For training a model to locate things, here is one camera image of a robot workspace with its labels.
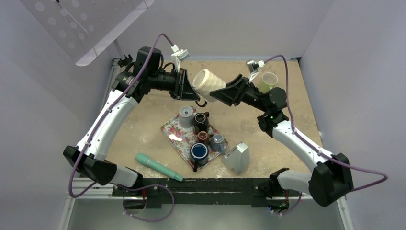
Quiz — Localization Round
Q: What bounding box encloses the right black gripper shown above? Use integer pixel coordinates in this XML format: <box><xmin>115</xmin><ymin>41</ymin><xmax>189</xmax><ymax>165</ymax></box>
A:
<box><xmin>210</xmin><ymin>74</ymin><xmax>270</xmax><ymax>113</ymax></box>

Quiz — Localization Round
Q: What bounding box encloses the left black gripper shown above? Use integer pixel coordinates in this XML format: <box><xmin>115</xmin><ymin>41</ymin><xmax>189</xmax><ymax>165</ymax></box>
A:
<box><xmin>148</xmin><ymin>67</ymin><xmax>200</xmax><ymax>101</ymax></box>

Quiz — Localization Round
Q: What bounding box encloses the cream mug black handle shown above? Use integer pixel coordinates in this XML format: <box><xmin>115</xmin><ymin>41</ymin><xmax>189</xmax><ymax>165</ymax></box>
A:
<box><xmin>192</xmin><ymin>69</ymin><xmax>226</xmax><ymax>107</ymax></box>

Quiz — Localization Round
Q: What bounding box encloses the light green mug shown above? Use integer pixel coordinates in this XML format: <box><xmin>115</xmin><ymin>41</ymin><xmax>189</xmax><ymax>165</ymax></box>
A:
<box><xmin>258</xmin><ymin>72</ymin><xmax>278</xmax><ymax>92</ymax></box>

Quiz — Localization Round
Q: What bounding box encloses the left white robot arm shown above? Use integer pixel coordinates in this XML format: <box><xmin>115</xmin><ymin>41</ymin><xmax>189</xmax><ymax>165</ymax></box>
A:
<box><xmin>63</xmin><ymin>46</ymin><xmax>200</xmax><ymax>196</ymax></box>

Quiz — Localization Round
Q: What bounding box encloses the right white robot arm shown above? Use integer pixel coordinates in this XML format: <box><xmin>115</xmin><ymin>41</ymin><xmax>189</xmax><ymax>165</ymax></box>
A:
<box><xmin>209</xmin><ymin>75</ymin><xmax>354</xmax><ymax>207</ymax></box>

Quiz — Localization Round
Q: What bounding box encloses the grey mug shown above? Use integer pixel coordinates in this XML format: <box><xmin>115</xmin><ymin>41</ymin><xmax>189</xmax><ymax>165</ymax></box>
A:
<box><xmin>179</xmin><ymin>106</ymin><xmax>194</xmax><ymax>128</ymax></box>

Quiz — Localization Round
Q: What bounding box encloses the brown small mug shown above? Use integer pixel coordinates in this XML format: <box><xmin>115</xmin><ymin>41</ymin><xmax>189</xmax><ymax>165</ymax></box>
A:
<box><xmin>196</xmin><ymin>131</ymin><xmax>214</xmax><ymax>146</ymax></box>

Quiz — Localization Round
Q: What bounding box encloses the blue-grey small mug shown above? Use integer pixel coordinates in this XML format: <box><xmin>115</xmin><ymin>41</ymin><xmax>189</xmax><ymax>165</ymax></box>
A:
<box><xmin>210</xmin><ymin>134</ymin><xmax>226</xmax><ymax>155</ymax></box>

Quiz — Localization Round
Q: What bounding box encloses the dark blue mug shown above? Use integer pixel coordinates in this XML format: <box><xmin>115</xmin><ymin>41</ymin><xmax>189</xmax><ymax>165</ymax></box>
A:
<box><xmin>190</xmin><ymin>143</ymin><xmax>209</xmax><ymax>172</ymax></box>

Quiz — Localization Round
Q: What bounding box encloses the floral tray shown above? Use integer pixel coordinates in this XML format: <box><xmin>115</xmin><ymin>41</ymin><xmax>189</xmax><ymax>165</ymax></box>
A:
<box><xmin>161</xmin><ymin>114</ymin><xmax>229</xmax><ymax>172</ymax></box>

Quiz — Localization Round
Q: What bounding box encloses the silver wedge box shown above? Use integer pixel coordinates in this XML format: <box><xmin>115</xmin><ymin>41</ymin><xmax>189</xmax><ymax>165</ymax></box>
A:
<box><xmin>221</xmin><ymin>142</ymin><xmax>250</xmax><ymax>175</ymax></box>

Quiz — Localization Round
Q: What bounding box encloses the silver tripod stand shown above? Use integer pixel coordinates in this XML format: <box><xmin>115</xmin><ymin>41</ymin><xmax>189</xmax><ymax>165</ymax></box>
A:
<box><xmin>113</xmin><ymin>54</ymin><xmax>133</xmax><ymax>68</ymax></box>

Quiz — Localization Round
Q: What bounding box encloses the teal cylindrical bottle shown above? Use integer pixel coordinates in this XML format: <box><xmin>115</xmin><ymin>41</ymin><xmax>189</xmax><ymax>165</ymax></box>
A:
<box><xmin>135</xmin><ymin>153</ymin><xmax>183</xmax><ymax>182</ymax></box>

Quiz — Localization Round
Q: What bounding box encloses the perforated clear panel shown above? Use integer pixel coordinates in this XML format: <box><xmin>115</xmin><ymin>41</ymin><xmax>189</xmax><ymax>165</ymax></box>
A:
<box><xmin>22</xmin><ymin>0</ymin><xmax>154</xmax><ymax>66</ymax></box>

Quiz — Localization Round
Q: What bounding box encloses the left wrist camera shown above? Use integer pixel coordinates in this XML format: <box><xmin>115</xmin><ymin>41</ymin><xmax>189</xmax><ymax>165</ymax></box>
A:
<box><xmin>171</xmin><ymin>45</ymin><xmax>190</xmax><ymax>72</ymax></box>

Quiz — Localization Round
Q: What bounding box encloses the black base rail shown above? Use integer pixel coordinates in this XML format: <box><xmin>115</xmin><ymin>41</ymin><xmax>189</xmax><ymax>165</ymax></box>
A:
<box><xmin>112</xmin><ymin>178</ymin><xmax>299</xmax><ymax>209</ymax></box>

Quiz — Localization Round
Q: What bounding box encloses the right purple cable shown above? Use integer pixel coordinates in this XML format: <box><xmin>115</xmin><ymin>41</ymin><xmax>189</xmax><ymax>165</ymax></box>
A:
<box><xmin>263</xmin><ymin>54</ymin><xmax>389</xmax><ymax>217</ymax></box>

